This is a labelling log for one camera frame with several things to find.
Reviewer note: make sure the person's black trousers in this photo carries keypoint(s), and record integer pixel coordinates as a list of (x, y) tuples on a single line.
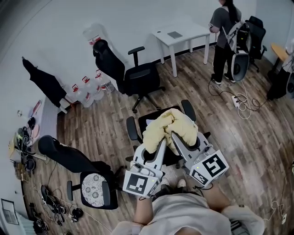
[(174, 189)]

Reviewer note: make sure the white power strip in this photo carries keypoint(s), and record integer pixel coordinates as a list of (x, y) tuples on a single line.
[(235, 101), (284, 218)]

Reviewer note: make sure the white desk with panel side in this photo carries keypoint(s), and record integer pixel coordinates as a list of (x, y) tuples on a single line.
[(49, 119)]

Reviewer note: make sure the wooden coat rack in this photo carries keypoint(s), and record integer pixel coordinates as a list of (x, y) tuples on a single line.
[(70, 103)]

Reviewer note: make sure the white paper sheet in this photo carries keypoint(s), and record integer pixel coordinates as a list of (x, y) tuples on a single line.
[(150, 121)]

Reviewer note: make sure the black coat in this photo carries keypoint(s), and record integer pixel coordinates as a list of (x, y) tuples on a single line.
[(46, 85)]

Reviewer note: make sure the white patterned seat cushion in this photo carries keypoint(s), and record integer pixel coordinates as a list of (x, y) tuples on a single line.
[(92, 190)]

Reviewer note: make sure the pink pad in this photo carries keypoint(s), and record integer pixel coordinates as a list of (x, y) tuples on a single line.
[(36, 130)]

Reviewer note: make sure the small wooden side table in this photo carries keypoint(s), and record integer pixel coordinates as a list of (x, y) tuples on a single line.
[(13, 147)]

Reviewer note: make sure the black office chair with headrest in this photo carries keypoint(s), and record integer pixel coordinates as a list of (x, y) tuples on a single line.
[(110, 62)]

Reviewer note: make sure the white desk with thin legs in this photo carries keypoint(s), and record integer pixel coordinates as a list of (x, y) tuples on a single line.
[(186, 32)]

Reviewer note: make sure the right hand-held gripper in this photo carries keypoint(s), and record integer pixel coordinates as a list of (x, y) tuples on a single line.
[(211, 164)]

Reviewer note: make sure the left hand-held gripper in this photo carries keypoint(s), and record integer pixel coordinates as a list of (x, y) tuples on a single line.
[(137, 183)]

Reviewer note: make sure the black chair with patterned cushion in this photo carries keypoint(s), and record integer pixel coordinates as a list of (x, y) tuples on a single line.
[(66, 153)]

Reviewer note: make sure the person's white shirt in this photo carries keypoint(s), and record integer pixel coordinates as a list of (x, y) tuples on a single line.
[(181, 213)]

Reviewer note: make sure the person's left white shoe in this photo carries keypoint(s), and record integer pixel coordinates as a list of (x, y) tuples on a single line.
[(165, 181)]

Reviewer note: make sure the white radiator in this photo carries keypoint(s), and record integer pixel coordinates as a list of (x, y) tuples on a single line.
[(24, 226)]

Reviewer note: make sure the black framed picture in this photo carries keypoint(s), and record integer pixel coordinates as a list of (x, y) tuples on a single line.
[(9, 211)]

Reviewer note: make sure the yellow checked clothes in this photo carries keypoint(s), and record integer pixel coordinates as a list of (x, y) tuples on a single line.
[(181, 124)]

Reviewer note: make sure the person's white shoe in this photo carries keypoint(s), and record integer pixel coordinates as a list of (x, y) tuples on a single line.
[(165, 181), (181, 183)]

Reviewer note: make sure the black and green device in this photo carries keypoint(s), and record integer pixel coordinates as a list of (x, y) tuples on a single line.
[(23, 136)]

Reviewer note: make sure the black mesh office chair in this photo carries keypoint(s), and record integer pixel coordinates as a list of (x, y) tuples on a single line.
[(134, 128)]

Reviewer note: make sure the person's right forearm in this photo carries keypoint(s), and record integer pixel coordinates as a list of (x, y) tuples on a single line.
[(216, 198)]

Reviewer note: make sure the round wooden table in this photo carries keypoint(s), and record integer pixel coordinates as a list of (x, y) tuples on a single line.
[(279, 49)]

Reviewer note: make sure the person's right white shoe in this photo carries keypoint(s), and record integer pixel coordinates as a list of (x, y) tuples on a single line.
[(181, 183)]

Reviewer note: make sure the person's left forearm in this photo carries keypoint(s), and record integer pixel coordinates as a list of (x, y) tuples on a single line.
[(143, 213)]

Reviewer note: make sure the grey pad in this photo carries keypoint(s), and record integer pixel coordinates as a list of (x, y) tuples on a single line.
[(174, 35)]

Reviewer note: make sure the round black device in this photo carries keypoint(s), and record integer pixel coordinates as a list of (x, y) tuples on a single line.
[(77, 212)]

